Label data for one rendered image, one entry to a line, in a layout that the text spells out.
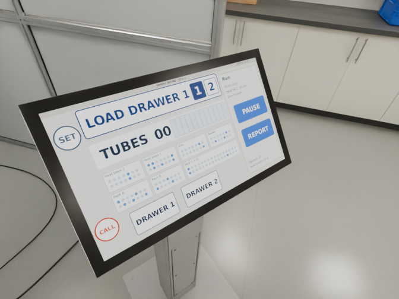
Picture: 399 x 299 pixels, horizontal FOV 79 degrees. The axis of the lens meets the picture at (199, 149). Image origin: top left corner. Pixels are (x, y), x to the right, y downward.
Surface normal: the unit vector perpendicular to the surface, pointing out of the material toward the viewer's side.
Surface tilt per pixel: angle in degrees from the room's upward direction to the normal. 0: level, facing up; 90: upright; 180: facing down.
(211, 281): 5
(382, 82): 90
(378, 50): 90
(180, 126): 50
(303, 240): 0
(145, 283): 5
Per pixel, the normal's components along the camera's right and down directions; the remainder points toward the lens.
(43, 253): 0.06, -0.73
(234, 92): 0.47, -0.03
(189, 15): -0.27, 0.65
